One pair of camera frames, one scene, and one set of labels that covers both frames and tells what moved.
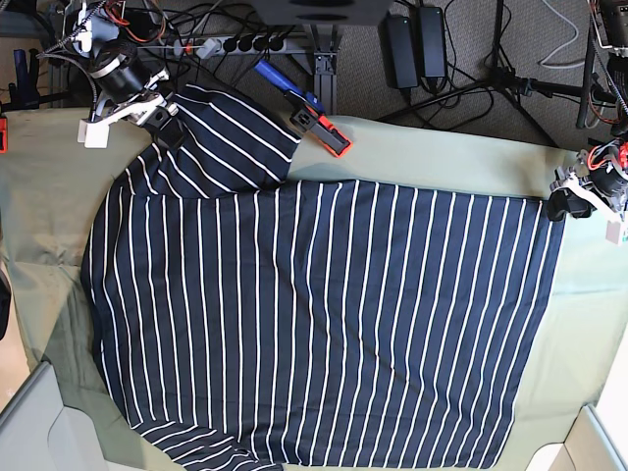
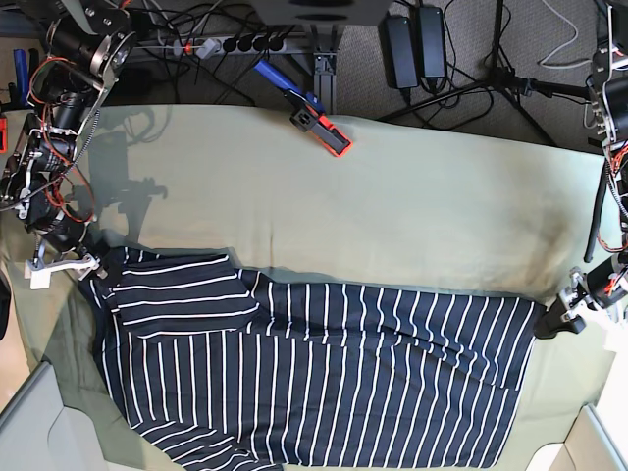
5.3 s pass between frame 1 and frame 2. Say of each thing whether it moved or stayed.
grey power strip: stayed
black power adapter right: stayed
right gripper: moved
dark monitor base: stayed
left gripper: moved
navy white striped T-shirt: moved
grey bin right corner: stayed
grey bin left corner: stayed
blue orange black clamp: stayed
